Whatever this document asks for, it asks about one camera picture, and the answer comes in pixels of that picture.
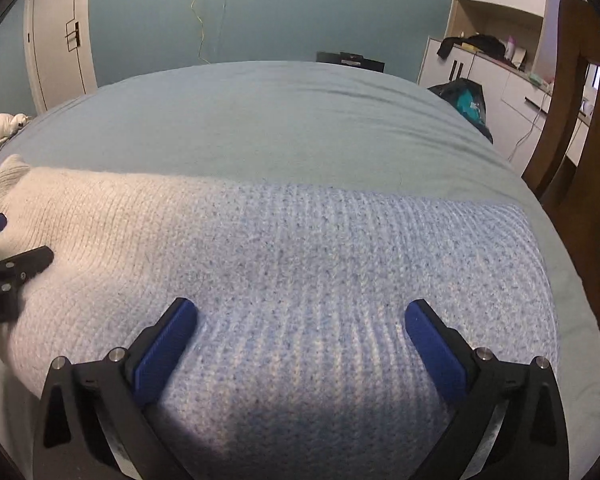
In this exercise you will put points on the pink and white bottle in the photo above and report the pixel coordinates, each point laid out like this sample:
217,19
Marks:
510,49

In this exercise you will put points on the black and white carton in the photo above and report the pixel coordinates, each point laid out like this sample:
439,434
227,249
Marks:
350,61

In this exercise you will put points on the brown wooden frame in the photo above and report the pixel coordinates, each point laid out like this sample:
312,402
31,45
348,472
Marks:
575,110

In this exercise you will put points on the bed with light blue sheet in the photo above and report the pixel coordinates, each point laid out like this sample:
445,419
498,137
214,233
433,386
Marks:
280,120

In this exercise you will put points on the white crumpled clothes pile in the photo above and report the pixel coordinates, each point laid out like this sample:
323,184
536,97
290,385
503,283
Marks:
0,127

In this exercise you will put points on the white door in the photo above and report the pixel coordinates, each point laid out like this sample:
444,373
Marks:
60,60

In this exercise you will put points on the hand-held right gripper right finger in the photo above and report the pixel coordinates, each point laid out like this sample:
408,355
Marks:
437,355

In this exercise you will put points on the black bag with teal contents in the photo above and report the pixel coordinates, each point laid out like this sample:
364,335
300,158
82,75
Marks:
462,102

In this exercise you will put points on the cream and blue knitted sweater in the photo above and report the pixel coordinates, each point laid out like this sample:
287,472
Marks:
290,270

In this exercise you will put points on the black garment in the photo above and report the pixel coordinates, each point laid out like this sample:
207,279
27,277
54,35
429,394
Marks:
475,44

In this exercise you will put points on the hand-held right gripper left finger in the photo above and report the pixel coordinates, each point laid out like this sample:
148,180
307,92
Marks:
162,355

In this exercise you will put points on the white cabinet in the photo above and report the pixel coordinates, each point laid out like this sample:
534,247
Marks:
485,85

